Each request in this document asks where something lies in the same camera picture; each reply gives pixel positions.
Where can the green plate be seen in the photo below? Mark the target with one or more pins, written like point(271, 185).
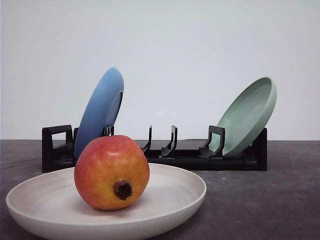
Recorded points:
point(246, 118)

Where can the red yellow pomegranate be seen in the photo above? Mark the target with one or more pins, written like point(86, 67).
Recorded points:
point(111, 173)

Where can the white plate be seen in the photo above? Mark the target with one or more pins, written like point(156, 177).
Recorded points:
point(51, 205)

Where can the blue plate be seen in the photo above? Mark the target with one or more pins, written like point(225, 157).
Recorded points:
point(103, 109)

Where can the black plastic dish rack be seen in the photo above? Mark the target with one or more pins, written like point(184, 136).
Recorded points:
point(58, 152)

